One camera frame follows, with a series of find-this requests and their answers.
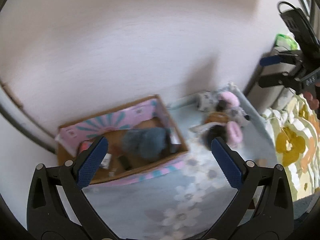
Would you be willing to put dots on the green wet wipes pack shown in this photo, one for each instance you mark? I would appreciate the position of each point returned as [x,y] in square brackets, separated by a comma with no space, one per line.
[285,41]

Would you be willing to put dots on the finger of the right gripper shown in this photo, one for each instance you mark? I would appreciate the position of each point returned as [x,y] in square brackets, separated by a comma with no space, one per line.
[276,59]
[272,80]

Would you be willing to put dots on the grey blue fuzzy sock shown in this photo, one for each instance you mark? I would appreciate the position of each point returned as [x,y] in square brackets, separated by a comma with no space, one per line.
[147,143]

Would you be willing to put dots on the floral yellow green blanket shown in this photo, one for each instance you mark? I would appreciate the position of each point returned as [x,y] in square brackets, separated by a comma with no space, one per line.
[295,135]

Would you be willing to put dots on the cardboard box pink flaps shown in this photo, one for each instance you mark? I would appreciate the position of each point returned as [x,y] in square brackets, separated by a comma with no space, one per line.
[113,124]

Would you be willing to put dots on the pink fuzzy sock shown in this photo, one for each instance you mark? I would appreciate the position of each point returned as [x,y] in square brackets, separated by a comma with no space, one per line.
[230,98]
[234,134]

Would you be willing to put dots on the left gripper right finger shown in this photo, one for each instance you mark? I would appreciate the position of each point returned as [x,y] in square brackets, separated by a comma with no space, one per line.
[262,207]

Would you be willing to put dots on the brown plush slipper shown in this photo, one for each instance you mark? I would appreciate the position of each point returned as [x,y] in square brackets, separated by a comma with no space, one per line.
[213,119]

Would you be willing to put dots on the black fuzzy sock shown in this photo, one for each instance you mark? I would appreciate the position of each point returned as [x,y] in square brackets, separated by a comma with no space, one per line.
[216,131]

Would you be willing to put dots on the white patterned sock roll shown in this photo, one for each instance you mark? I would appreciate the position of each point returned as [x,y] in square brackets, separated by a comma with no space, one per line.
[205,101]

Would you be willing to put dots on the person right hand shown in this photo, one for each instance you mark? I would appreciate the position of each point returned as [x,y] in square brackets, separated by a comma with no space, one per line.
[312,98]

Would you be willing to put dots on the floral white tissue pack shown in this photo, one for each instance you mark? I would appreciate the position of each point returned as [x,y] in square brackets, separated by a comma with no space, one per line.
[105,163]

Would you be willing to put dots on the grey sofa cushion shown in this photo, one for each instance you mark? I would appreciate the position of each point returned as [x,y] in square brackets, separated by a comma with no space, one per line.
[264,98]

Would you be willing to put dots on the floral light blue cloth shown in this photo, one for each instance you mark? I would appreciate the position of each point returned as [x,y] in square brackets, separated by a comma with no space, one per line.
[177,202]

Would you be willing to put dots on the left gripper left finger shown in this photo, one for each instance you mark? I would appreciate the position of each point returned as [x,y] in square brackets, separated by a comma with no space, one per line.
[57,207]

